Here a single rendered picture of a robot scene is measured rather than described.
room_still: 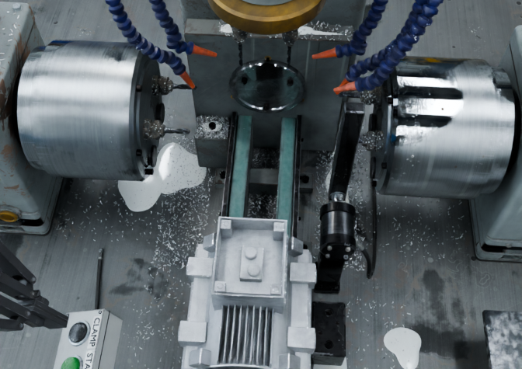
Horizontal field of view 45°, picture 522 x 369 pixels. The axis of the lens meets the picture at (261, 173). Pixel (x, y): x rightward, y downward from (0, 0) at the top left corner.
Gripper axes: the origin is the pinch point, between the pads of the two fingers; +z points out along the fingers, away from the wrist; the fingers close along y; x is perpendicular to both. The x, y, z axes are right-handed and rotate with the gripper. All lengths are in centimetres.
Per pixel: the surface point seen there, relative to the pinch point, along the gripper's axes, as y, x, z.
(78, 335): -0.6, -0.6, 7.3
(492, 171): 31, -58, 32
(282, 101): 51, -22, 27
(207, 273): 10.1, -16.5, 14.0
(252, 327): 1.1, -24.7, 13.7
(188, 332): 0.8, -14.9, 13.3
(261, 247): 12.4, -25.8, 12.3
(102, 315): 2.5, -3.4, 8.2
